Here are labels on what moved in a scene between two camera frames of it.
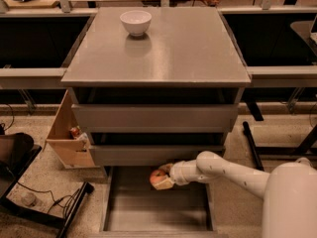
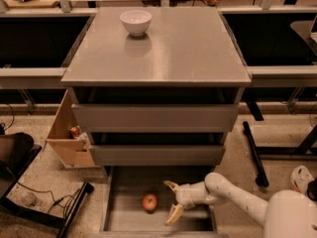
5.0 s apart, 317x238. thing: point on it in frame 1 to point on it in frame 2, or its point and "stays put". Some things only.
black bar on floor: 252,146 stays put
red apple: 157,176 to 150,202
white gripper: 177,174 to 186,196
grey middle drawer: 149,155 stays put
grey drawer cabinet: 161,98 stays put
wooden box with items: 67,141 stays put
